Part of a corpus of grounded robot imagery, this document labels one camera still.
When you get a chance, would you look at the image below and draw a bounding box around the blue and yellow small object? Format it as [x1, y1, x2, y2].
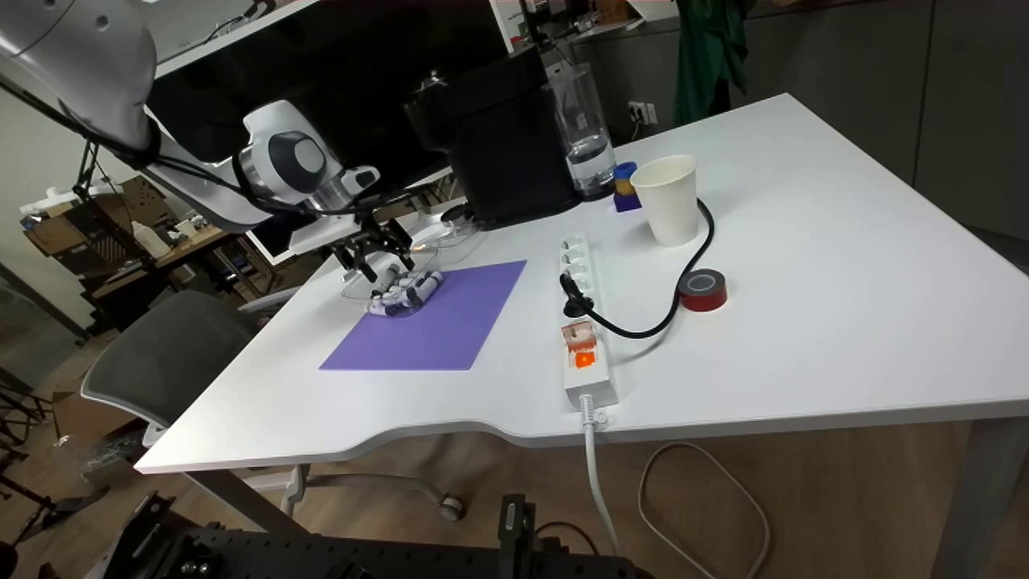
[615, 160, 641, 214]

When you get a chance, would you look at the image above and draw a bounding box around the white paper cup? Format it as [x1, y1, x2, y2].
[630, 156, 701, 244]

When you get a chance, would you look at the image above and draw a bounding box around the purple paper sheet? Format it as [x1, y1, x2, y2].
[325, 261, 523, 370]

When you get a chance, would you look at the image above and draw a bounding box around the black plug and cable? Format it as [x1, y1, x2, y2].
[555, 197, 721, 341]

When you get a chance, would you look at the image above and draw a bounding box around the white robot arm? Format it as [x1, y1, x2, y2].
[0, 0, 416, 285]

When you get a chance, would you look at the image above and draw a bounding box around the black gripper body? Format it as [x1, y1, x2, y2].
[331, 208, 416, 285]

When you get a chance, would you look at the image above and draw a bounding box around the white power strip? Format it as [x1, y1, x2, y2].
[555, 234, 616, 409]

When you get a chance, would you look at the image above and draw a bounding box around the dark red tape roll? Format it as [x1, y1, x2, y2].
[679, 271, 726, 311]

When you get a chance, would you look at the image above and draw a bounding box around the black coffee machine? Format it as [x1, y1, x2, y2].
[405, 53, 615, 229]

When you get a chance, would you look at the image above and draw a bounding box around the grey office chair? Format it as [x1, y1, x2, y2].
[79, 289, 259, 428]

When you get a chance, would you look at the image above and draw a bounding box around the white power strip cable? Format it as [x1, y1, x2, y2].
[579, 402, 774, 579]

